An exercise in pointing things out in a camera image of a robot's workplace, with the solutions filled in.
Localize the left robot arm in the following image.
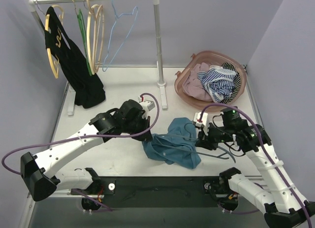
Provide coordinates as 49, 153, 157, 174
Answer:
21, 99, 155, 201

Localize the pale pink garment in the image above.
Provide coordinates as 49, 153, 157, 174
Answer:
182, 63, 212, 102

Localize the blue white striped garment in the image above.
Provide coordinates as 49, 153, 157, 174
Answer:
197, 65, 237, 103

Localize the pink plastic laundry basket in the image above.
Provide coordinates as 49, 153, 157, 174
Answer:
174, 51, 247, 110

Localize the light blue wire hanger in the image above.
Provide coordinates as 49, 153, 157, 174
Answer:
102, 0, 139, 72

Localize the black hanging garment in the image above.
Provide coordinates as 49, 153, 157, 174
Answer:
44, 6, 106, 109

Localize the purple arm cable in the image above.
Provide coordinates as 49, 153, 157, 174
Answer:
198, 102, 312, 228
1, 92, 160, 211

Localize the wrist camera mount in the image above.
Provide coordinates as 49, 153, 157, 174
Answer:
138, 96, 156, 113
192, 112, 209, 130

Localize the teal tank top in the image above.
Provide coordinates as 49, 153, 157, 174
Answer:
142, 117, 202, 170

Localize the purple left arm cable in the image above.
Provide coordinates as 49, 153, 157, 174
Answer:
1, 92, 160, 211

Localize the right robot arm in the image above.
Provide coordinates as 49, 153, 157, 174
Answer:
192, 104, 315, 228

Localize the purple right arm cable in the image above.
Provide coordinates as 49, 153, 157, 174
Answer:
198, 102, 312, 228

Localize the beige wooden hanger front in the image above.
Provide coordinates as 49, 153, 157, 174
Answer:
86, 4, 99, 75

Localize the teal plastic hanger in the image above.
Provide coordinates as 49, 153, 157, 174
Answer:
152, 122, 237, 163

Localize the green thin hanger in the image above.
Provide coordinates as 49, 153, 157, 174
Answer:
72, 0, 93, 76

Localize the cream wooden hanger with garment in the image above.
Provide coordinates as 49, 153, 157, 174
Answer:
44, 4, 64, 79

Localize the white clothes rack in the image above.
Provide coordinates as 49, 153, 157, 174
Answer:
23, 0, 168, 110

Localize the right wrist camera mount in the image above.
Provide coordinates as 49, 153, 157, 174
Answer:
192, 112, 209, 130

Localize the black white striped garment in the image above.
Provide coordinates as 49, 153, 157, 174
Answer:
218, 62, 242, 107

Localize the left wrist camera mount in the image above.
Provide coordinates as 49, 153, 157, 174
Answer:
138, 96, 156, 113

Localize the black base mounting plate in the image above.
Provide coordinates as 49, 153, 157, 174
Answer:
83, 176, 239, 210

